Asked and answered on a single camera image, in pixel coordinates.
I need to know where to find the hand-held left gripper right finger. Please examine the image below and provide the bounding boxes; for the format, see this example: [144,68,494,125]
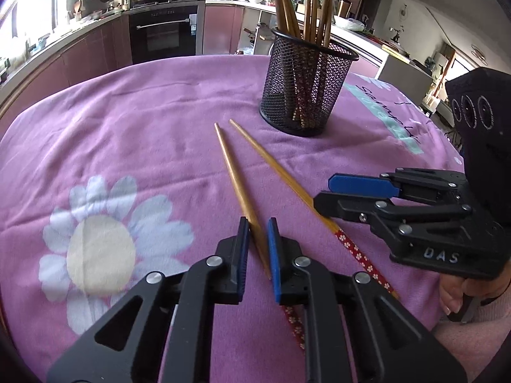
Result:
[267,218,467,383]

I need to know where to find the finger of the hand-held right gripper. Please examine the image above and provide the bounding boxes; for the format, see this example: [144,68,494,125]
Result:
[313,191,472,249]
[328,168,469,205]

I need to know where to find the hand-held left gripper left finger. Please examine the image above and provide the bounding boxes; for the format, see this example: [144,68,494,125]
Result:
[47,216,251,383]

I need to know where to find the red-ended wooden chopstick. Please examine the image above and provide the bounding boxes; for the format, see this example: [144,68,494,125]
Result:
[229,119,400,301]
[214,122,307,351]

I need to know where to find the black mesh cup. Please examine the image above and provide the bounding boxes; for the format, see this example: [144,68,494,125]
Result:
[258,26,360,137]

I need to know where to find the bundle of wooden chopsticks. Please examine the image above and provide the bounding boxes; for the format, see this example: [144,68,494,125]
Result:
[269,0,337,129]

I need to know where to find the person's right forearm pink sleeve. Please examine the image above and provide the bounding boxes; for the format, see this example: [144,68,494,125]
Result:
[433,283,511,383]

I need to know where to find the person's right hand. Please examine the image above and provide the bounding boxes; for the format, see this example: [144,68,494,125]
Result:
[438,276,466,316]

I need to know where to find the purple floral tablecloth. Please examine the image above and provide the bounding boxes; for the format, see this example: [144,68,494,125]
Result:
[0,54,474,383]

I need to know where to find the black built-in oven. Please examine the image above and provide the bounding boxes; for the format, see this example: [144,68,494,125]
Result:
[128,3,199,65]

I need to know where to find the pink kitchen cabinets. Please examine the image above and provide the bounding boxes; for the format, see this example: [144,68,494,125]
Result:
[0,4,246,128]

